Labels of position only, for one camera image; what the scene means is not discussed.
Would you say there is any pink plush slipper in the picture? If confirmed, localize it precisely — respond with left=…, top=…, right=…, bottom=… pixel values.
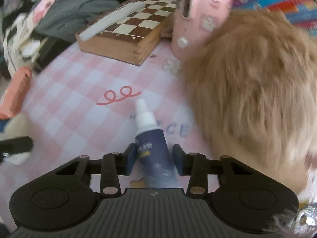
left=32, top=0, right=60, bottom=21

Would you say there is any grey cloth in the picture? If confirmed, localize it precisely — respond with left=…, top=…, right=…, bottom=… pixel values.
left=35, top=0, right=122, bottom=44

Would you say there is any orange tube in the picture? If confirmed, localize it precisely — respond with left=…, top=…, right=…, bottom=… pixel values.
left=0, top=66, right=33, bottom=119

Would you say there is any orange long-haired cat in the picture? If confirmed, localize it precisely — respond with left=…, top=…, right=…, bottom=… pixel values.
left=182, top=10, right=317, bottom=199

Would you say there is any pink checked desktop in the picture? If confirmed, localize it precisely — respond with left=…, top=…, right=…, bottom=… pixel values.
left=0, top=36, right=317, bottom=228

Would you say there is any cream garment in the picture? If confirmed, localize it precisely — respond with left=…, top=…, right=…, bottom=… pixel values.
left=0, top=5, right=57, bottom=78

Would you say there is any fluffy sparkly charm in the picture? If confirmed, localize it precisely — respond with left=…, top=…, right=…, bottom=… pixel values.
left=267, top=198, right=317, bottom=238

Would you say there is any row of colourful books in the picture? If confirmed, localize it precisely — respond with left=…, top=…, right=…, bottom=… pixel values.
left=233, top=0, right=317, bottom=34

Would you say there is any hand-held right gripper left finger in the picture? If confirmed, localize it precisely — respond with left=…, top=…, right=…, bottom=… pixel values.
left=53, top=144, right=137, bottom=196

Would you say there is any wooden chess board box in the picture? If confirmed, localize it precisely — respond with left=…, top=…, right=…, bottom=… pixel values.
left=75, top=0, right=180, bottom=67

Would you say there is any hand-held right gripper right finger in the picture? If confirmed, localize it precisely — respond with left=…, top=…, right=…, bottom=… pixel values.
left=173, top=144, right=259, bottom=196

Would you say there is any long white bar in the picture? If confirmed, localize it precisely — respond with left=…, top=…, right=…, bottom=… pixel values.
left=79, top=2, right=146, bottom=40

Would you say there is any small white item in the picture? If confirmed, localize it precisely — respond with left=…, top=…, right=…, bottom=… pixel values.
left=5, top=114, right=32, bottom=164

